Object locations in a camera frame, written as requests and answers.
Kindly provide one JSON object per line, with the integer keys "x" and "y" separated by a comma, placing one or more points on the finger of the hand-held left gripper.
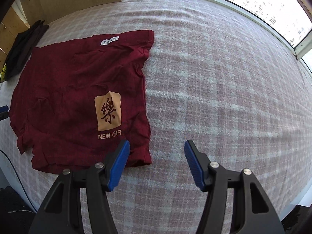
{"x": 3, "y": 112}

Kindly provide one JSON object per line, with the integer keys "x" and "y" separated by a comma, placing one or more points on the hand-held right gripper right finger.
{"x": 193, "y": 163}

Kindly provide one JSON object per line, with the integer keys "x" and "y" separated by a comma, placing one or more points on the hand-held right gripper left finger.
{"x": 119, "y": 165}

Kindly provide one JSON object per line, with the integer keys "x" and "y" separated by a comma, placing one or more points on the dark red printed t-shirt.
{"x": 73, "y": 97}

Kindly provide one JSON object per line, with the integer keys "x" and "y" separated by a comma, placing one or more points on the black folded garment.
{"x": 23, "y": 48}

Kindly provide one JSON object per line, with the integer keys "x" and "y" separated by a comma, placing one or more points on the pink plaid blanket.
{"x": 207, "y": 97}

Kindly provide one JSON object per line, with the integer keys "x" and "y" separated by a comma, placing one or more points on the white window frame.
{"x": 243, "y": 7}

